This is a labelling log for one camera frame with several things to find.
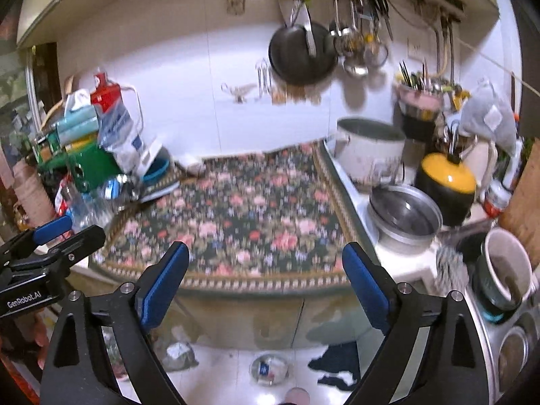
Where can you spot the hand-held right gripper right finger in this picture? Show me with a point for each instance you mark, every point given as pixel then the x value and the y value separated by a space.
pixel 365 287

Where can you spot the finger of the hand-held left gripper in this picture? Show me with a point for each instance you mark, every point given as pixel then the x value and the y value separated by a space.
pixel 76 242
pixel 52 228

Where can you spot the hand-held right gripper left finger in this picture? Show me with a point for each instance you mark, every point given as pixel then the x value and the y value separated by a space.
pixel 164 282

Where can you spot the round bowl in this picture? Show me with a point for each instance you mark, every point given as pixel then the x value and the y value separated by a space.
pixel 270 369

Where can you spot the clear drinking glass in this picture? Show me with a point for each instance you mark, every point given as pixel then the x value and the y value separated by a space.
pixel 84 211

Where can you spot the stack of brown paper cups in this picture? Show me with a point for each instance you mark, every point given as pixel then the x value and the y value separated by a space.
pixel 29 190

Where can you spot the crumpled plastic bag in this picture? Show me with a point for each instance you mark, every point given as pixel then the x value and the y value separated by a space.
pixel 179 354

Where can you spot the green tin box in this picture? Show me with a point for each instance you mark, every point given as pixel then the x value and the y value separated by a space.
pixel 93 163

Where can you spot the steel pot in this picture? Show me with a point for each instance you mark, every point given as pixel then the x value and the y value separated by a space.
pixel 405 221

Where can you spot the dark cloth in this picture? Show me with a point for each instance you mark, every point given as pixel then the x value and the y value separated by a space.
pixel 337 367

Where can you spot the striped folded cloth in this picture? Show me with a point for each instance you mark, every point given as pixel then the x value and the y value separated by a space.
pixel 162 193

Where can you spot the floral printed table mat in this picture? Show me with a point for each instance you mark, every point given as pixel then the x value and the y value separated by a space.
pixel 253 219

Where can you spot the blue bowl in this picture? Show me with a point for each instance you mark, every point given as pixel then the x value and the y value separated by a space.
pixel 159 171

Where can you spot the teal tissue pack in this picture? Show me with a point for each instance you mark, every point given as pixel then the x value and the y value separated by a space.
pixel 78 120

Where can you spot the clear bag of white powder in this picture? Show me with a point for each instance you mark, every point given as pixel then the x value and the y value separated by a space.
pixel 122 135

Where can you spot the white kitchen scale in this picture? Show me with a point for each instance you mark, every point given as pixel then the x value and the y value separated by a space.
pixel 155 154

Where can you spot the black pot with yellow lid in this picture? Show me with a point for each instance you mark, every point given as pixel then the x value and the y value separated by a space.
pixel 449 185

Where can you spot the white cooking pot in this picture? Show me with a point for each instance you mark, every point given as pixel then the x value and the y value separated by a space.
pixel 371 154

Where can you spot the white mug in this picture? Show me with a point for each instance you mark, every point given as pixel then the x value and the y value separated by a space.
pixel 506 270

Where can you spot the red can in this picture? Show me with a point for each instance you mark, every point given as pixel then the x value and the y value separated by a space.
pixel 495 199

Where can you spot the wooden cutting board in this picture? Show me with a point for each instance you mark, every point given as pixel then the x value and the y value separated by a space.
pixel 523 194

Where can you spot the pink utensil holder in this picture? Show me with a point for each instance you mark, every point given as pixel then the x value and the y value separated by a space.
pixel 422 103

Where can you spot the small amber glass cup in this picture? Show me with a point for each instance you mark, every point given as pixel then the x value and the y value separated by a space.
pixel 314 98
pixel 296 93
pixel 278 95

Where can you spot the steel gravy boat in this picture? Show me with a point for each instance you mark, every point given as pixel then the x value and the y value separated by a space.
pixel 240 90

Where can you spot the white plastic bag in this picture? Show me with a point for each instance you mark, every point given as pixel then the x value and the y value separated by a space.
pixel 489 114

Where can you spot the steel ladle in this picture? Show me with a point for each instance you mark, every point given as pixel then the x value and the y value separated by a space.
pixel 355 67

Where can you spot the steel strainer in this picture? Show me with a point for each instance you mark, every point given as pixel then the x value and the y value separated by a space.
pixel 376 55

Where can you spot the black frying pan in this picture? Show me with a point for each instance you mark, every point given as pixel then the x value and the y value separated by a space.
pixel 301 59

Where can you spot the dark hanging kitchen tool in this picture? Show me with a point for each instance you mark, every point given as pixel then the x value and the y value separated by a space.
pixel 379 0

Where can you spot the wall socket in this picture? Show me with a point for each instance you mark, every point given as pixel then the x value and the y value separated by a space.
pixel 415 47

